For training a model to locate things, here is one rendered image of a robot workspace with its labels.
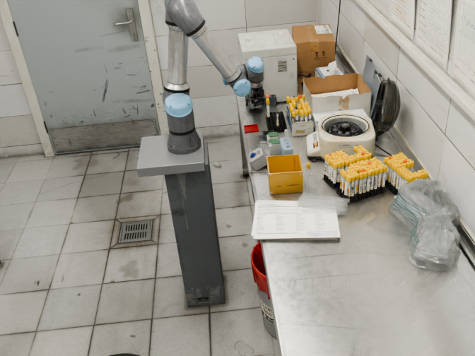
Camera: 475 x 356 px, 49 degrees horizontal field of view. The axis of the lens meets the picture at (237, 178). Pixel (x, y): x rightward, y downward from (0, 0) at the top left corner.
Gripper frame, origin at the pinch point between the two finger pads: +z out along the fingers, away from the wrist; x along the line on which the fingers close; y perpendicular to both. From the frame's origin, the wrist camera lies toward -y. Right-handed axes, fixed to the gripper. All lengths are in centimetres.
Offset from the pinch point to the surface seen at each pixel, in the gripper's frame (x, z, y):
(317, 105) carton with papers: 27.4, -15.6, 15.2
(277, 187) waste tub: 1, -36, 65
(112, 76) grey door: -95, 93, -101
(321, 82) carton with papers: 34.6, -4.2, -5.7
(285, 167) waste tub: 6, -30, 54
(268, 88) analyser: 8.2, 0.7, -8.9
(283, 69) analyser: 16.2, -7.6, -13.7
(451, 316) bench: 42, -67, 126
